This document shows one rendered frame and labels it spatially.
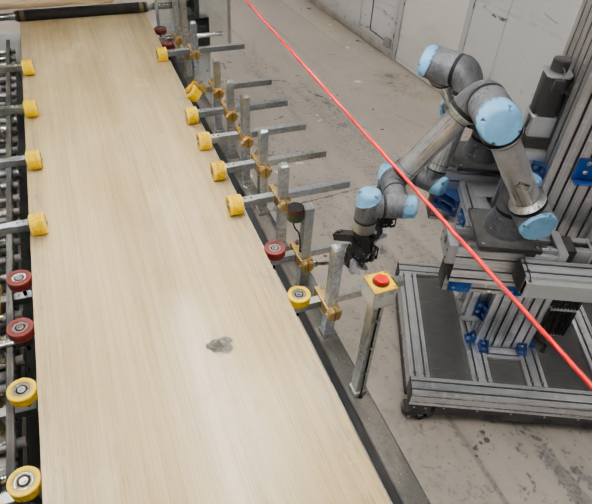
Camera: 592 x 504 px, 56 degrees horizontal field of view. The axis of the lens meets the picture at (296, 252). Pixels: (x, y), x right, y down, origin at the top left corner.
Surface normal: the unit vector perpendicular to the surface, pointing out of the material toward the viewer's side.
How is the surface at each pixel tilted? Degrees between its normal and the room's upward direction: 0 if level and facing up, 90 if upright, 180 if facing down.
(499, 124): 84
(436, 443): 0
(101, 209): 0
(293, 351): 0
